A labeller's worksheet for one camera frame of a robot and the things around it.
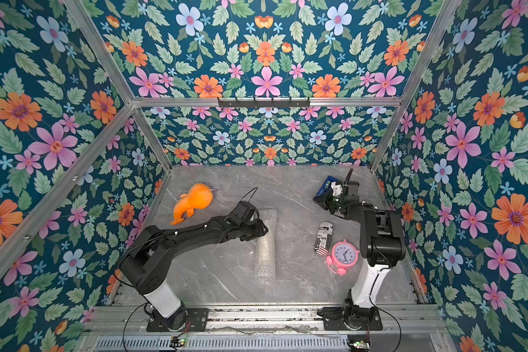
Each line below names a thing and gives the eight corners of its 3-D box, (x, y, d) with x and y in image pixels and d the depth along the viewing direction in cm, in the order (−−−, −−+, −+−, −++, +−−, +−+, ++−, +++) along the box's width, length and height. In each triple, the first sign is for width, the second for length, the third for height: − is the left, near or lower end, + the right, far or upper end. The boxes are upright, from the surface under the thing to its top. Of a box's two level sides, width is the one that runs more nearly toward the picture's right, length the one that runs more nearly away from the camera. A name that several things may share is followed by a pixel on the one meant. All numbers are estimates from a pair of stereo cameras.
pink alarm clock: (321, 260, 89) (322, 257, 86) (340, 239, 95) (341, 235, 92) (341, 278, 84) (343, 276, 82) (360, 255, 90) (362, 251, 88)
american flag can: (312, 254, 91) (313, 251, 88) (319, 223, 100) (320, 219, 97) (327, 259, 89) (329, 255, 86) (332, 226, 99) (334, 222, 96)
